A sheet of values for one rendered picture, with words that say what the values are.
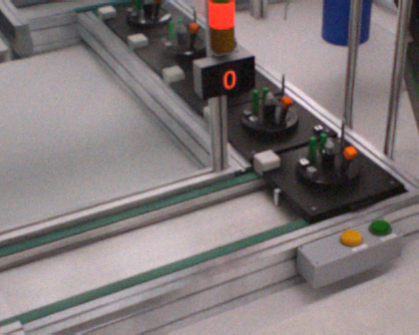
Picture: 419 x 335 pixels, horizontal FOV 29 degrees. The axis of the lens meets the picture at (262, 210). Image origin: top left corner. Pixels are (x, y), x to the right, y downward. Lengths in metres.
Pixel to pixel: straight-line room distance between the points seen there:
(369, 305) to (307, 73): 1.04
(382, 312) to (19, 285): 0.70
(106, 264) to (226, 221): 0.27
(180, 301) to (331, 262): 0.30
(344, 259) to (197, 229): 0.33
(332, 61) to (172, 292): 1.25
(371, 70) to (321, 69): 0.15
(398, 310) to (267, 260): 0.27
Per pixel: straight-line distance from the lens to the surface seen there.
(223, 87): 1.67
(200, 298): 1.55
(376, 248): 1.63
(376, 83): 2.45
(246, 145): 1.90
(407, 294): 1.67
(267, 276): 1.61
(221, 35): 1.63
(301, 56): 2.60
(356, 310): 1.62
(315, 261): 1.57
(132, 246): 1.69
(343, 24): 2.64
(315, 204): 1.70
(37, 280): 1.64
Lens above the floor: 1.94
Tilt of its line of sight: 35 degrees down
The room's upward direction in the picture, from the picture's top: straight up
